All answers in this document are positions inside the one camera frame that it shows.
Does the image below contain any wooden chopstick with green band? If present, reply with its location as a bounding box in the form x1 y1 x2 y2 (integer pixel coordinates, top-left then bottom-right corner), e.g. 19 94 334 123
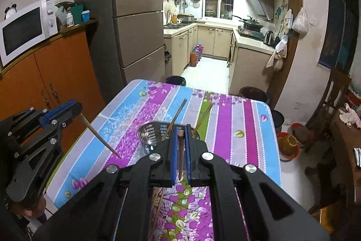
177 129 185 180

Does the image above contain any orange wooden cabinet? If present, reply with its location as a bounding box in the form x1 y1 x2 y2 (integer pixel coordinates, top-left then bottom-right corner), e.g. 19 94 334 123
0 19 106 154

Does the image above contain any blue perforated utensil holder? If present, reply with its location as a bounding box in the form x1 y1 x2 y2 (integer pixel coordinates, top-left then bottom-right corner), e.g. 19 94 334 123
136 121 201 155

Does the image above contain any floral striped tablecloth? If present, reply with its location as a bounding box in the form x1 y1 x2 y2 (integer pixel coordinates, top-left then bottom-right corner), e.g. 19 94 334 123
46 80 281 240

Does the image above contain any white bottle on cabinet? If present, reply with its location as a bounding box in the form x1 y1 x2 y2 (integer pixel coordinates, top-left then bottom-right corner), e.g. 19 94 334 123
66 12 74 28

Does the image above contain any white microwave oven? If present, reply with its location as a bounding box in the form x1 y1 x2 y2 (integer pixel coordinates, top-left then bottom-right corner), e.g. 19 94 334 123
1 0 58 67

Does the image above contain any black waste bin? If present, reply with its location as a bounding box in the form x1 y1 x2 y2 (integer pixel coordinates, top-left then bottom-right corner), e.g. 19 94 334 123
166 76 187 87

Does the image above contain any orange plastic basin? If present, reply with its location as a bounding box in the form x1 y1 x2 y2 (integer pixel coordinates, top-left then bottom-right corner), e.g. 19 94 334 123
277 132 300 162

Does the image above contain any dark clay pot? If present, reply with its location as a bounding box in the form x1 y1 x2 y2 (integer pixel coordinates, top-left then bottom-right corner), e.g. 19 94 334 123
239 86 269 104

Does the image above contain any alarm clock on microwave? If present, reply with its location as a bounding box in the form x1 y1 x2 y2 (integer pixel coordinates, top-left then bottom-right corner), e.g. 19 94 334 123
4 3 17 20

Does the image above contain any grey refrigerator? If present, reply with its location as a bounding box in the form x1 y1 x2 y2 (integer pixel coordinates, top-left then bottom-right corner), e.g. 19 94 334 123
83 0 165 103

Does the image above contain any dark wooden chair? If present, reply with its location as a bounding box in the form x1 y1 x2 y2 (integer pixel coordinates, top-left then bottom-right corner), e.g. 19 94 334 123
305 68 351 153

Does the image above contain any hanging cloth rag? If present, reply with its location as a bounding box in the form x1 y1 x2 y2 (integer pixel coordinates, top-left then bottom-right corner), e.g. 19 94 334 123
266 35 288 72

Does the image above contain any electric kettle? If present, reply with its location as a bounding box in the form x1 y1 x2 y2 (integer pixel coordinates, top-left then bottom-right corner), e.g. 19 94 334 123
263 30 275 48

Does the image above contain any cluttered wooden side table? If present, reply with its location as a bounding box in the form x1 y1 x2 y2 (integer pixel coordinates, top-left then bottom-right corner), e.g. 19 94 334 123
308 88 361 236

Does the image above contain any black wok on stove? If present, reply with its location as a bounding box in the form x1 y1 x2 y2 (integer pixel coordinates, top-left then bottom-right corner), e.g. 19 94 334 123
233 15 264 32

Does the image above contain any hanging white plastic bag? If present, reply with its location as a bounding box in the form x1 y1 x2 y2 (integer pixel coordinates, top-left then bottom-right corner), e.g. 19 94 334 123
291 7 309 35

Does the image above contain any range hood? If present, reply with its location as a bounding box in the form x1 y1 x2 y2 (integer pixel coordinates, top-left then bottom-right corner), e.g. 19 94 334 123
247 0 274 21

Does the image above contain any dark window with frame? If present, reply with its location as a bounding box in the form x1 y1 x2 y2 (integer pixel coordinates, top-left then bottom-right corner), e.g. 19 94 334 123
319 0 359 73

